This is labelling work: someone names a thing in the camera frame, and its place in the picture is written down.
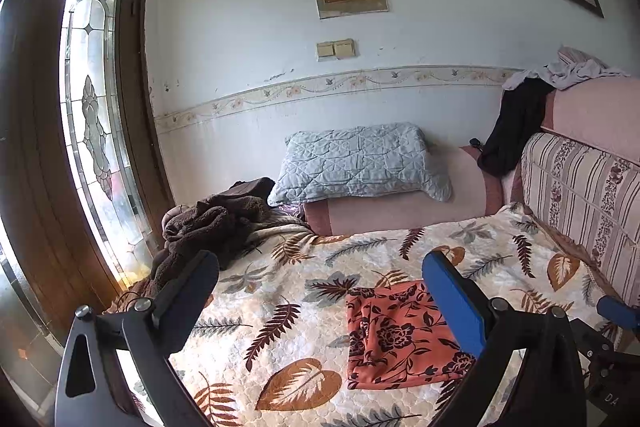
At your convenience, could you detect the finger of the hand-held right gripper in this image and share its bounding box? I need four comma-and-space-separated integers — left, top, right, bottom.
596, 295, 640, 331

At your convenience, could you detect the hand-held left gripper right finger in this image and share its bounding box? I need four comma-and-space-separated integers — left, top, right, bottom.
421, 249, 589, 427

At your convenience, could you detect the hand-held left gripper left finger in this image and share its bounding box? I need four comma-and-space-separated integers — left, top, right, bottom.
54, 249, 221, 427

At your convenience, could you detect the orange floral garment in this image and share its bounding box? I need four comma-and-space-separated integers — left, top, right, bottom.
345, 280, 477, 392

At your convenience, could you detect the brown fleece cloth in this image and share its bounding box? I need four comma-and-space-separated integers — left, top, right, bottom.
107, 191, 302, 314

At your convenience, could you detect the leaf print blanket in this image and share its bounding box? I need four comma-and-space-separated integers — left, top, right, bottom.
107, 202, 640, 427

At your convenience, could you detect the pink bolster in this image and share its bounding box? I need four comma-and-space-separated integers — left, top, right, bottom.
302, 145, 507, 237

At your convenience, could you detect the dark brown folded cloth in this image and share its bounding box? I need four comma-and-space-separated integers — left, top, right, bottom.
220, 177, 277, 198

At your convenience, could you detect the purple striped cloth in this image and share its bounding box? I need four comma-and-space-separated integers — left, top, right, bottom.
275, 203, 309, 223

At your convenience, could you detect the striped floral sofa cushion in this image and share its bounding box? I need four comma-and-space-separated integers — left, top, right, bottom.
520, 131, 640, 304

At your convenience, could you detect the grey quilted pillow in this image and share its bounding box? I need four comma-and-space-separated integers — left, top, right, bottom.
267, 122, 454, 207

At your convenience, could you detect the black cloth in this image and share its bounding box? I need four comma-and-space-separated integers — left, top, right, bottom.
477, 77, 556, 176

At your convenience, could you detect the pink sofa backrest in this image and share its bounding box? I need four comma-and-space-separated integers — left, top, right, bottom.
540, 77, 640, 154

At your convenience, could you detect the wooden stained glass door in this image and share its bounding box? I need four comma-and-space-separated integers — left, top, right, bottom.
0, 0, 177, 410

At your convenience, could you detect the pale lilac cloth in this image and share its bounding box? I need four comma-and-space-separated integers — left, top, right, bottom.
501, 46, 634, 92

